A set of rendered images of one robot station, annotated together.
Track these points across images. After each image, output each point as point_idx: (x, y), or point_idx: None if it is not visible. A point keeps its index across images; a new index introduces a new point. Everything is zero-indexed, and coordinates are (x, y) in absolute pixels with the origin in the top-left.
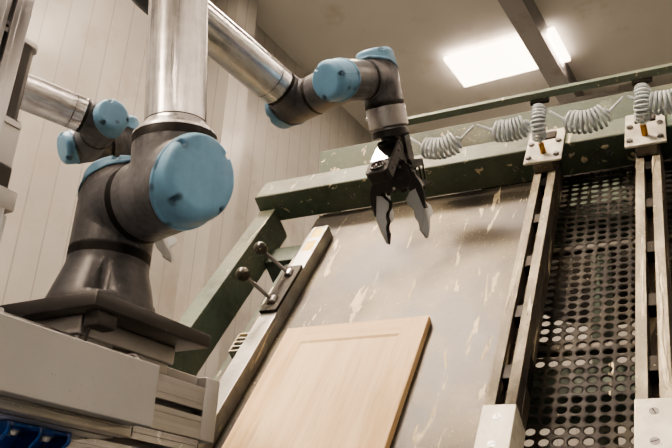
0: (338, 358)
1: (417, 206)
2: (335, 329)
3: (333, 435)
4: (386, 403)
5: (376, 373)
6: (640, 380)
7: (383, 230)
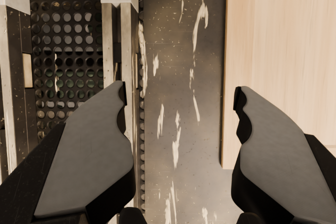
0: (310, 116)
1: (88, 130)
2: None
3: (285, 5)
4: (239, 44)
5: (260, 89)
6: (2, 27)
7: (256, 95)
